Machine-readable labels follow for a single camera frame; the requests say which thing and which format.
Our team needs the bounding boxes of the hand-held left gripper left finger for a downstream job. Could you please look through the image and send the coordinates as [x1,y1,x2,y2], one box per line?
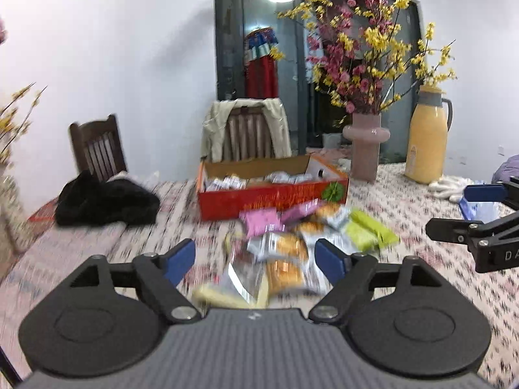
[61,238,202,325]

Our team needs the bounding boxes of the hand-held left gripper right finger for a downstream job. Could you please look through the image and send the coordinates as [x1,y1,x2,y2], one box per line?
[308,238,455,325]

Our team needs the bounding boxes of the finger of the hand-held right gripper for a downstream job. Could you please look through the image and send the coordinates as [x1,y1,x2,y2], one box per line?
[464,181,519,210]
[426,211,519,248]

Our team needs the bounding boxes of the green snack packet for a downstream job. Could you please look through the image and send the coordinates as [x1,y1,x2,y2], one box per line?
[346,208,400,253]

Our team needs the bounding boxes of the pile of snack packets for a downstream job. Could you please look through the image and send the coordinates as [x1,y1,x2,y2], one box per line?
[192,200,400,309]

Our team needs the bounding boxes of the pink snack packet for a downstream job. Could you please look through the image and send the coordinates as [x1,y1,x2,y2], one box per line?
[240,207,282,239]

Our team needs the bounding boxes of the orange cardboard box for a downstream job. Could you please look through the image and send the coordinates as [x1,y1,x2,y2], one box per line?
[197,153,350,221]

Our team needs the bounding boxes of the batch of sorted snack packets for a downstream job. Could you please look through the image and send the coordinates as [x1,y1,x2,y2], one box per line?
[203,171,316,191]

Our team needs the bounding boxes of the blue plastic bag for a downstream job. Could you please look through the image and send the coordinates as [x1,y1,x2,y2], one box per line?
[460,200,512,223]

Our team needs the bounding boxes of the purple padded garment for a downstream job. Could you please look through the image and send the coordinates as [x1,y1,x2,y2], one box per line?
[492,160,519,185]

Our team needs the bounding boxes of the white gloves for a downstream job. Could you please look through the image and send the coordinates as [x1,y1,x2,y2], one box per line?
[428,176,476,202]

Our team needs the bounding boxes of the yellow thermos jug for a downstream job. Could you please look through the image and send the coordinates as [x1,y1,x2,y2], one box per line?
[404,85,453,184]

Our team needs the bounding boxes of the black fuzzy cloth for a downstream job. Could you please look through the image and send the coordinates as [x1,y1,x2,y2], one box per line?
[54,169,161,228]

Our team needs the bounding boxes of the pink ribbed vase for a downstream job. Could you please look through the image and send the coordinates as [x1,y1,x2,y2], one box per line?
[343,113,392,182]

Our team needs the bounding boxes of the grey patterned folded cloth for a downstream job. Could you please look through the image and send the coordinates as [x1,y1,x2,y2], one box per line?
[0,221,136,317]

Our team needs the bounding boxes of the chair with beige jacket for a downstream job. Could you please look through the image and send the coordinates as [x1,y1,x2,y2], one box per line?
[200,98,293,163]

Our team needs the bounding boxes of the dark wooden chair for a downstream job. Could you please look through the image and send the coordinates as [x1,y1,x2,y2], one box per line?
[68,114,129,183]

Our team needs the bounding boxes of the wooden chair with slats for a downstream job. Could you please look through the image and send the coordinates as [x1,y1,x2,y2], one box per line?
[221,105,277,160]

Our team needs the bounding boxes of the red patterned cloth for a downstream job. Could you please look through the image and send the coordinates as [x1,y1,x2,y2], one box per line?
[28,198,61,224]

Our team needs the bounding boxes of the small floral vase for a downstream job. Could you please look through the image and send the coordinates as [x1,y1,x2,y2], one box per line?
[0,164,37,254]

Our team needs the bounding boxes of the yellow and pink flower branches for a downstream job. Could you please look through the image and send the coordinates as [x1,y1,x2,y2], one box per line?
[278,0,457,116]

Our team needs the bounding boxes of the red hanging garment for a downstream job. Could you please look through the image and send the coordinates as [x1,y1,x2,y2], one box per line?
[243,26,280,99]

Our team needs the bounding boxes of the yellow blossom twigs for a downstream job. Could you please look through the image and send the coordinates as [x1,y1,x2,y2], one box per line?
[0,83,48,163]

